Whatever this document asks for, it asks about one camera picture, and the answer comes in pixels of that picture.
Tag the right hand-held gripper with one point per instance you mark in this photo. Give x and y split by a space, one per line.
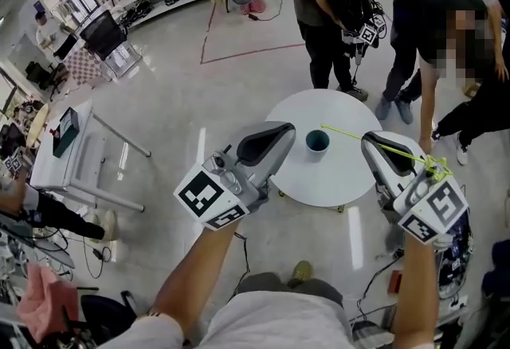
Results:
410 196

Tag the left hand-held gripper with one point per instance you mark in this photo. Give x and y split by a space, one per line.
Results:
255 170

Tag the blue-grey cup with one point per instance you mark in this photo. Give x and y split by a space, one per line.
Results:
317 154

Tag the yellow-green star stick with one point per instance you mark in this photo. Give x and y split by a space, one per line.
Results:
346 133

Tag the person's left forearm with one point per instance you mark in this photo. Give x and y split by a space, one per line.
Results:
195 271

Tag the person's right forearm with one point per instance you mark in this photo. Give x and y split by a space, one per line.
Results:
416 291

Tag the round white table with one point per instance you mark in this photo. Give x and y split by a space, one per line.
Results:
330 184

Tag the red box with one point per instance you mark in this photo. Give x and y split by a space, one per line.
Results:
395 281

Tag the person's olive shoe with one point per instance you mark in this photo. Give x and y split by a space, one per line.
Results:
300 272

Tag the person's grey shorts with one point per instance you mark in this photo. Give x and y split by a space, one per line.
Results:
279 283

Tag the person's white shirt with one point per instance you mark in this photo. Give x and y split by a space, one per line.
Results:
275 323

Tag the white rectangular desk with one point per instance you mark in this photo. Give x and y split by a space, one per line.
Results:
91 156

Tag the black power adapter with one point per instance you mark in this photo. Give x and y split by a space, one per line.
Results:
101 253

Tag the dark green box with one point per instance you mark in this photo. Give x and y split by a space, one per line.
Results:
65 132

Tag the pink cloth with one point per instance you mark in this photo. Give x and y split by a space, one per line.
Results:
44 303

